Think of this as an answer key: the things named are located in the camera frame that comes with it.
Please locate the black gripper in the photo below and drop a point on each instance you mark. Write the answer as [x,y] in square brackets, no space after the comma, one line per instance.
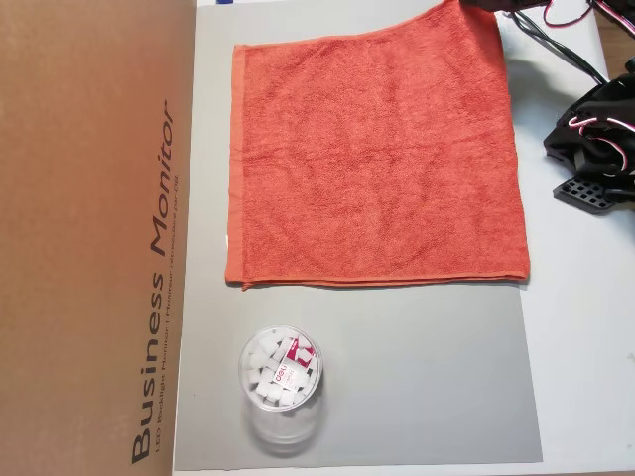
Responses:
[477,5]

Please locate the orange terry towel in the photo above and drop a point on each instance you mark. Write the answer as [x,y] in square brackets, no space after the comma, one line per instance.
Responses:
[377,163]

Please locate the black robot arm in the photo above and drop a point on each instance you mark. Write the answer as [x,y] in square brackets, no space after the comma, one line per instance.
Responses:
[595,106]

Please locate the grey desk mat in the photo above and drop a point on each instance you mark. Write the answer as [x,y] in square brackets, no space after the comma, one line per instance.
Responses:
[397,387]

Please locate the red white deli packet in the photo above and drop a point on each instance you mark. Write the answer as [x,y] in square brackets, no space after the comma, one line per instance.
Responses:
[292,367]

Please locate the white eraser cubes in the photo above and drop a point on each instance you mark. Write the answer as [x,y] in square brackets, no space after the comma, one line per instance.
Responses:
[263,389]

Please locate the brown Business Monitor cardboard box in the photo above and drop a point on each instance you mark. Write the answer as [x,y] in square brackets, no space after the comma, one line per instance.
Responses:
[84,223]

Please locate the clear plastic jar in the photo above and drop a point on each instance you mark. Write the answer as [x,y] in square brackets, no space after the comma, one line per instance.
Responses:
[280,426]

